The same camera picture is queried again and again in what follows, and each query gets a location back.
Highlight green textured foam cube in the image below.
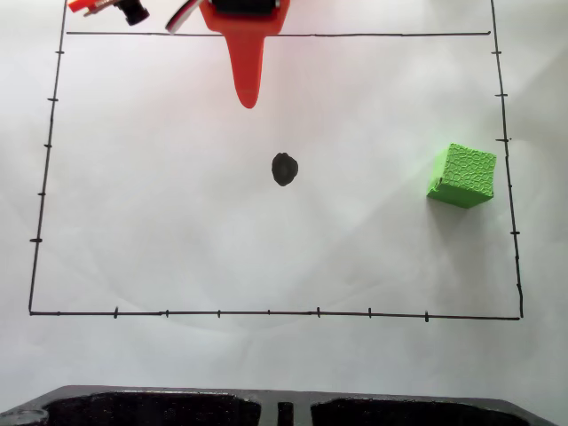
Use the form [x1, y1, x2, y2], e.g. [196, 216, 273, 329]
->
[425, 142, 498, 212]

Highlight black dot mark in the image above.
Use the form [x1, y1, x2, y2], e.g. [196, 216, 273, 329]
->
[271, 152, 299, 187]

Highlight white red black servo cable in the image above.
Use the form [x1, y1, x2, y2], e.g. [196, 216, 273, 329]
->
[164, 0, 201, 36]

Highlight white paper sheet, drawn frame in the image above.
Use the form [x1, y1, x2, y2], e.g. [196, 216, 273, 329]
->
[0, 0, 568, 403]

